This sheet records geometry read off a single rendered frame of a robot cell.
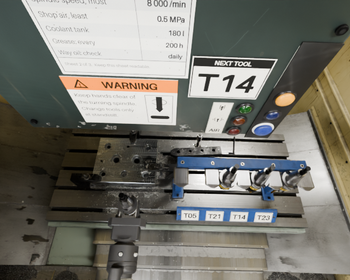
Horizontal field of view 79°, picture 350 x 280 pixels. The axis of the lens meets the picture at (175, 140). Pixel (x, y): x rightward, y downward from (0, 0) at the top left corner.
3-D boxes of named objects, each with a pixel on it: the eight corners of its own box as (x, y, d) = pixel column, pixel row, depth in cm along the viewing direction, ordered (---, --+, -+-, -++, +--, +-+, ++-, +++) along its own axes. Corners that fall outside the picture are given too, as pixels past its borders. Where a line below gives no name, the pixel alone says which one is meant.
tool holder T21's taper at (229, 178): (234, 171, 75) (240, 164, 69) (235, 184, 72) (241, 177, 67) (222, 170, 75) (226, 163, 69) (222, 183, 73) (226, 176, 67)
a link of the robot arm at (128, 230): (145, 216, 65) (141, 261, 59) (148, 221, 74) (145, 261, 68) (104, 215, 65) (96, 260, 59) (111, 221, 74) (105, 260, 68)
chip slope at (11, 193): (79, 266, 111) (55, 267, 88) (-51, 263, 110) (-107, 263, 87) (108, 124, 155) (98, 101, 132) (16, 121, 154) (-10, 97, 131)
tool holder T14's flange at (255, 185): (262, 171, 78) (265, 168, 76) (269, 186, 75) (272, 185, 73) (246, 174, 77) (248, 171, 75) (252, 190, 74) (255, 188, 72)
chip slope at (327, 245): (330, 272, 113) (370, 275, 90) (199, 269, 112) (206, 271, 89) (289, 130, 157) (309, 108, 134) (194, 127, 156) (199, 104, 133)
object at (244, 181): (251, 189, 73) (253, 188, 73) (236, 189, 73) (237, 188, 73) (249, 170, 77) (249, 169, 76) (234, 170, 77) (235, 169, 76)
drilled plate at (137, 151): (155, 186, 100) (154, 183, 96) (94, 185, 100) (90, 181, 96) (158, 144, 112) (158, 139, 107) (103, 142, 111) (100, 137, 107)
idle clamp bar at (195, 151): (219, 159, 113) (222, 153, 107) (170, 162, 111) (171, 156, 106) (217, 151, 115) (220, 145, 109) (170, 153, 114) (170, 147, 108)
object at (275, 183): (283, 190, 74) (284, 189, 73) (268, 190, 74) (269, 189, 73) (279, 171, 77) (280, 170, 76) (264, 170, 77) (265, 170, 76)
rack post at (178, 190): (183, 198, 102) (188, 177, 76) (171, 198, 102) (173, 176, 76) (183, 178, 107) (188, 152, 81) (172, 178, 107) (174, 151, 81)
